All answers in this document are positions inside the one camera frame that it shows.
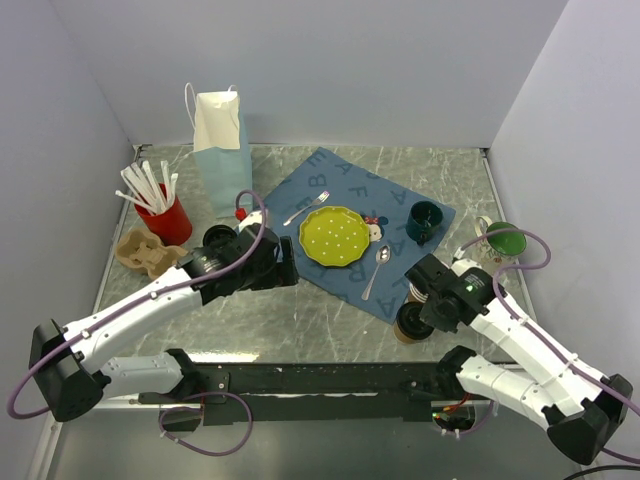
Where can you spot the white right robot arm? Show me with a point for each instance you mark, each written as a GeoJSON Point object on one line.
{"type": "Point", "coordinates": [579, 407]}

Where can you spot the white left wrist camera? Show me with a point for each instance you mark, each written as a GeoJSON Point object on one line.
{"type": "Point", "coordinates": [255, 217]}

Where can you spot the stack of brown paper cups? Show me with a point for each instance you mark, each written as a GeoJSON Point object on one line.
{"type": "Point", "coordinates": [414, 295]}

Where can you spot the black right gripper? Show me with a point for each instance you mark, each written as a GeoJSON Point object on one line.
{"type": "Point", "coordinates": [431, 318]}

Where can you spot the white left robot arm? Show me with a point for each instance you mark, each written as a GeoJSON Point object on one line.
{"type": "Point", "coordinates": [76, 366]}

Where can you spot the brown pulp cup carrier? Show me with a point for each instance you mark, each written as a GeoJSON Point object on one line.
{"type": "Point", "coordinates": [144, 252]}

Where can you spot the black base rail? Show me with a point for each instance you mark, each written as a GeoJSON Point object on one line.
{"type": "Point", "coordinates": [316, 391]}

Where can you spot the dark green mug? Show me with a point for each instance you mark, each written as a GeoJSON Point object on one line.
{"type": "Point", "coordinates": [424, 220]}

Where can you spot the stack of black lids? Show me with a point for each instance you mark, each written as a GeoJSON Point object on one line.
{"type": "Point", "coordinates": [218, 236]}

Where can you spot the floral cream mug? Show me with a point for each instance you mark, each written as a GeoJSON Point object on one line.
{"type": "Point", "coordinates": [499, 250]}

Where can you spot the blue white paper bag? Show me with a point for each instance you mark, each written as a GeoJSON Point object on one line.
{"type": "Point", "coordinates": [220, 146]}

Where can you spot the brown paper cup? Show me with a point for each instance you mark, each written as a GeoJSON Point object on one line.
{"type": "Point", "coordinates": [409, 336]}

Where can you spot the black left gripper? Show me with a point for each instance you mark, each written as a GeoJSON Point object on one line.
{"type": "Point", "coordinates": [279, 274]}

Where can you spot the silver fork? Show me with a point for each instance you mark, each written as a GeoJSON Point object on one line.
{"type": "Point", "coordinates": [316, 202]}

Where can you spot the red straw holder cup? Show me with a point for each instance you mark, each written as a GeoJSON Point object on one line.
{"type": "Point", "coordinates": [173, 226]}

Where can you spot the blue letter print cloth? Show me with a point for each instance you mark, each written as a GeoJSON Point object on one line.
{"type": "Point", "coordinates": [382, 204]}

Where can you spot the silver spoon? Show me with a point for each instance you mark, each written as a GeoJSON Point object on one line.
{"type": "Point", "coordinates": [382, 256]}

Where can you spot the black cup lid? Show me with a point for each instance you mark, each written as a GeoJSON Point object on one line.
{"type": "Point", "coordinates": [409, 316]}

